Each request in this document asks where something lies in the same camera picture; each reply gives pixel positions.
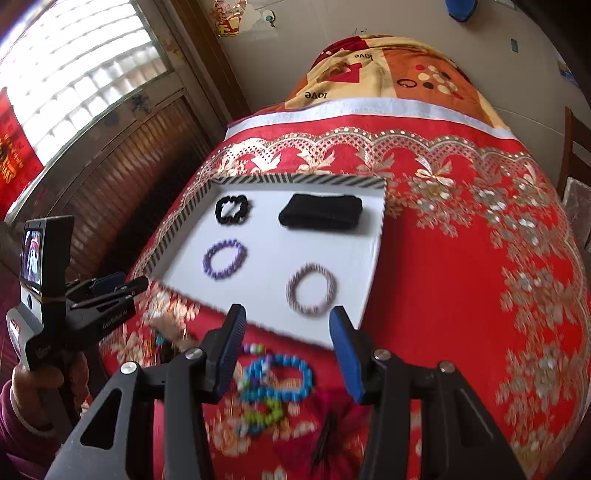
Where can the red gold patterned bedspread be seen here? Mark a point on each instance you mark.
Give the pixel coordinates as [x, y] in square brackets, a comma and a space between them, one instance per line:
[478, 261]

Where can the purple sleeve forearm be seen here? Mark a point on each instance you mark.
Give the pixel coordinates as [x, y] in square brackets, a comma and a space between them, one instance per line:
[26, 453]

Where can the wooden chair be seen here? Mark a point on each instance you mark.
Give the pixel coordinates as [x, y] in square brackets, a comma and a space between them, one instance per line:
[576, 133]

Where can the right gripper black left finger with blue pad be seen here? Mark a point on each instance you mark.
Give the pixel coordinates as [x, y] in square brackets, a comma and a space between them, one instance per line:
[221, 347]

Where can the blue object on wall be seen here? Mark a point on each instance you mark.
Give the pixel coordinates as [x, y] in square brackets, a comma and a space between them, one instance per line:
[461, 10]

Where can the red gold wall decoration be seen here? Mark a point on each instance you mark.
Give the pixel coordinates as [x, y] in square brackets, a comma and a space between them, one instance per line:
[227, 16]

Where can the yellow orange love blanket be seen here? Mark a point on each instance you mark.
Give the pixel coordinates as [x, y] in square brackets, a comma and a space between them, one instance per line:
[391, 67]

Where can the black fabric wristband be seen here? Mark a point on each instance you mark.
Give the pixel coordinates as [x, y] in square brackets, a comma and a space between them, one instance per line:
[322, 213]

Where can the left hand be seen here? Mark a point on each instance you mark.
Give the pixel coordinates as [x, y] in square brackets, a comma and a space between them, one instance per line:
[29, 386]

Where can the white tray striped rim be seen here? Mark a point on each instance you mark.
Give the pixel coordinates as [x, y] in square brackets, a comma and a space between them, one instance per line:
[247, 208]

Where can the red banner gold writing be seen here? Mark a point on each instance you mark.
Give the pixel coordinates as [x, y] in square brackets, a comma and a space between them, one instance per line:
[19, 164]

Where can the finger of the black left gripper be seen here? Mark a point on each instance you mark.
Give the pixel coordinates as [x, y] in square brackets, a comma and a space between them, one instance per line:
[82, 290]
[95, 319]

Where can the bright window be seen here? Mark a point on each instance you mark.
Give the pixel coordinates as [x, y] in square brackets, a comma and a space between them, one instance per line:
[72, 64]

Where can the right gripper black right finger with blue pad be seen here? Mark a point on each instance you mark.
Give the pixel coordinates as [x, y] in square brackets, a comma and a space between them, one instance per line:
[354, 352]

